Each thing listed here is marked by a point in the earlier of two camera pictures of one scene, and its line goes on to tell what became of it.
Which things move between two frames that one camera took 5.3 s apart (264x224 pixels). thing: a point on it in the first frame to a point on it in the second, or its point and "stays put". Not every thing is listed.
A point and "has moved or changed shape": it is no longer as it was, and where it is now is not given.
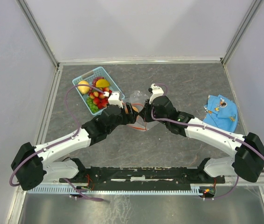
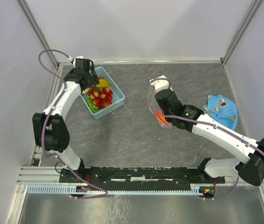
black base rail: x=197 y=177 stays put
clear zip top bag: x=137 y=98 has moved or changed shape
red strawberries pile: x=99 y=98 stays put
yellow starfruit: x=102 y=83 stays put
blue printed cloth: x=221 y=112 stays put
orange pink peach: x=135 y=108 has moved or changed shape
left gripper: x=128 y=118 to x=93 y=80
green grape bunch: x=93 y=108 stays put
